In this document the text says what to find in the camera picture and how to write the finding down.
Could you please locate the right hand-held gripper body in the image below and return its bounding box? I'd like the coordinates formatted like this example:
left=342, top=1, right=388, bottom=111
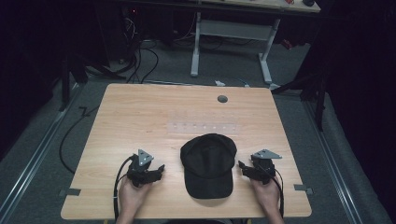
left=250, top=148, right=283, bottom=186

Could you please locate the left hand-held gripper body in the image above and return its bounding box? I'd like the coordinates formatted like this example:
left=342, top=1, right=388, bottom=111
left=125, top=148, right=157, bottom=188

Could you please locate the black baseball cap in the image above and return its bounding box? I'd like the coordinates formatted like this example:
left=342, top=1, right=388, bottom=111
left=179, top=133, right=238, bottom=200

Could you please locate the person's right hand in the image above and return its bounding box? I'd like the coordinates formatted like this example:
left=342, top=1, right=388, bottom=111
left=249, top=175, right=282, bottom=217

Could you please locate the person's left hand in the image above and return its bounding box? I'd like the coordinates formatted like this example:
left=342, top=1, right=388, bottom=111
left=118, top=176, right=154, bottom=218

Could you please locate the grey tape piece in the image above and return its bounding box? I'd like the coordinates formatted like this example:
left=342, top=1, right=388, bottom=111
left=293, top=183, right=315, bottom=196
left=58, top=188, right=82, bottom=198

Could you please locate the black stand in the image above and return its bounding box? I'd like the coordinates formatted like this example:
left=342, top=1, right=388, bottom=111
left=270, top=69, right=330, bottom=133
left=58, top=54, right=127, bottom=112

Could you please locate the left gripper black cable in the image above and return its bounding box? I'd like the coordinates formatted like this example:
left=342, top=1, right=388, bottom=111
left=112, top=155, right=135, bottom=222

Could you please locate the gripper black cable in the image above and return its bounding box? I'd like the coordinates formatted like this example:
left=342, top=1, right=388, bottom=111
left=257, top=164, right=286, bottom=218
left=112, top=155, right=135, bottom=222

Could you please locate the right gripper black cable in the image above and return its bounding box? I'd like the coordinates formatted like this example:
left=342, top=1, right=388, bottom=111
left=257, top=164, right=286, bottom=218

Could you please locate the metal floor rail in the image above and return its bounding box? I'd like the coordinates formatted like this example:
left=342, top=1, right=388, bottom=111
left=0, top=82, right=85, bottom=220
left=303, top=101, right=364, bottom=224

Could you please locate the black floor cable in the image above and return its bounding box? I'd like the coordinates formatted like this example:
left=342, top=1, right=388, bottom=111
left=58, top=105, right=101, bottom=175

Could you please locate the bundle of black cables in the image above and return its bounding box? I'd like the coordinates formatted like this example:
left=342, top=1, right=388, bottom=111
left=122, top=17, right=161, bottom=85

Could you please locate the white metal desk frame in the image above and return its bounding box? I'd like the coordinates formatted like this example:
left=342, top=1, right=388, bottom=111
left=190, top=11, right=282, bottom=91

